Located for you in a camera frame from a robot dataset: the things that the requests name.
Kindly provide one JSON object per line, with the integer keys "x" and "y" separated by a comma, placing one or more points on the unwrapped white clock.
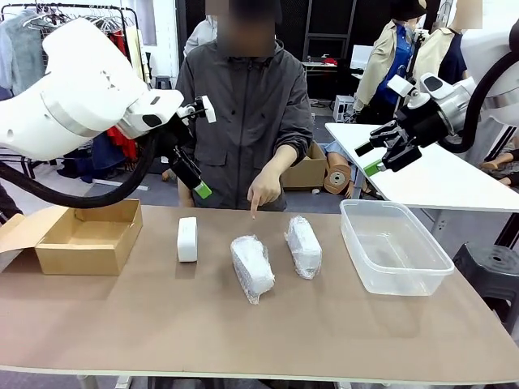
{"x": 187, "y": 241}

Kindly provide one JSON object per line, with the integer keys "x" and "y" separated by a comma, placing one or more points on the white side table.
{"x": 430, "y": 182}

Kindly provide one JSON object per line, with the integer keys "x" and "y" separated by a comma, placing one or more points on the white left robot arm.
{"x": 81, "y": 81}

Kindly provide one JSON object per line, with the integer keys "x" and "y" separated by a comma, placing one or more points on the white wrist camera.
{"x": 209, "y": 109}
{"x": 400, "y": 86}

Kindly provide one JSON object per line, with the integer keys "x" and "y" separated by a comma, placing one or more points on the person's left forearm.
{"x": 298, "y": 139}

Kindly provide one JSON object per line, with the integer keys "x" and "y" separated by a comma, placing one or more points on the white monitor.
{"x": 361, "y": 56}

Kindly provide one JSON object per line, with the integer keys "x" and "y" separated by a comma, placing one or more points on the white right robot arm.
{"x": 486, "y": 52}

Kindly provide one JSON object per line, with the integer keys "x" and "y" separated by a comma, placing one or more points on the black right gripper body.
{"x": 423, "y": 125}

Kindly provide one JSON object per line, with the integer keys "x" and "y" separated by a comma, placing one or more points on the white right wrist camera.
{"x": 400, "y": 86}

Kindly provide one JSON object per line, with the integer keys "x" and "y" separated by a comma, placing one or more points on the red cloth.
{"x": 331, "y": 61}

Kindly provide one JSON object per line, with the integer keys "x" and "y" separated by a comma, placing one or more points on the mannequin torso with wooden disc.
{"x": 338, "y": 180}

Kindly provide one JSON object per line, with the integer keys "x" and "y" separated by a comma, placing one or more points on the open brown cardboard box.
{"x": 81, "y": 253}

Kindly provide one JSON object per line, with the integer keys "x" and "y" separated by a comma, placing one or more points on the navy clothes pile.
{"x": 91, "y": 166}

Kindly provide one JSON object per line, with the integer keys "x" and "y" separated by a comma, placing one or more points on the red dress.
{"x": 121, "y": 146}

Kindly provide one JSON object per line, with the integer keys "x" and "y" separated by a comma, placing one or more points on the narrow bubble-wrapped clock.
{"x": 304, "y": 247}

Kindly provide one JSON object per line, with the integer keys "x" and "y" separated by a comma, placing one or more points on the wide bubble-wrapped clock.
{"x": 252, "y": 267}

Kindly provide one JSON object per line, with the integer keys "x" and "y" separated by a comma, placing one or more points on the mannequin in cream vest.
{"x": 442, "y": 52}

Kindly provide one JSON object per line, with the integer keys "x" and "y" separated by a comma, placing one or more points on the black aluminium frame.
{"x": 509, "y": 231}

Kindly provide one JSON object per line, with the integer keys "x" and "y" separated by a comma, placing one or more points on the grey-blue jacket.
{"x": 24, "y": 52}

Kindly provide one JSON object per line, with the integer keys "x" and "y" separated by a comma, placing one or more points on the person in light grey hoodie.
{"x": 200, "y": 36}

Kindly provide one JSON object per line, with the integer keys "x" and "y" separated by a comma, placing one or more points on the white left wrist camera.
{"x": 209, "y": 109}

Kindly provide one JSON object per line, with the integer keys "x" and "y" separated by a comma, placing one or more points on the brown cardboard carton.
{"x": 304, "y": 170}

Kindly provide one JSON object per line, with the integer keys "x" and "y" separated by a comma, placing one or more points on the person's dark sleeve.
{"x": 9, "y": 204}

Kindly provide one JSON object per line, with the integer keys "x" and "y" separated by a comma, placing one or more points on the small grey stool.
{"x": 163, "y": 83}

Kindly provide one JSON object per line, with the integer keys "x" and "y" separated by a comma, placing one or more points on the mannequin in beige coat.
{"x": 385, "y": 65}

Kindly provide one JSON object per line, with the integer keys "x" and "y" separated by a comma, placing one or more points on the person's left hand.
{"x": 265, "y": 186}

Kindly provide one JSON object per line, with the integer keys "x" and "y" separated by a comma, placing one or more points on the white computer case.
{"x": 344, "y": 108}

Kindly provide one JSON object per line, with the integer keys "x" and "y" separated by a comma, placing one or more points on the clear plastic container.
{"x": 395, "y": 251}

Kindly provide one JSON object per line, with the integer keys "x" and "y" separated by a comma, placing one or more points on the person in grey jacket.
{"x": 247, "y": 105}

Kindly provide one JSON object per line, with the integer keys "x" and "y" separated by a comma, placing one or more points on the white floor rail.
{"x": 138, "y": 188}

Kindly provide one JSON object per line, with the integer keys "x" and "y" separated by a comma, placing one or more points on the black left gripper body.
{"x": 176, "y": 135}

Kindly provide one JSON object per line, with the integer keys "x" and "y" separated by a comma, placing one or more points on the black plastic stool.
{"x": 492, "y": 271}

